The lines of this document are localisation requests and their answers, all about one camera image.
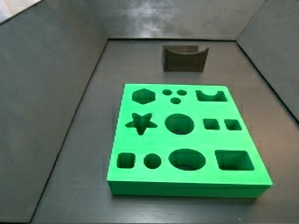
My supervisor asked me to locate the green shape sorting board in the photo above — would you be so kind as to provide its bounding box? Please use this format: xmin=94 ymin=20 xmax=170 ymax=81
xmin=106 ymin=84 xmax=272 ymax=198

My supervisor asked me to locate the dark grey curved block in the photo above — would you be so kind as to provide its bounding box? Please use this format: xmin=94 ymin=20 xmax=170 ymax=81
xmin=162 ymin=45 xmax=209 ymax=72

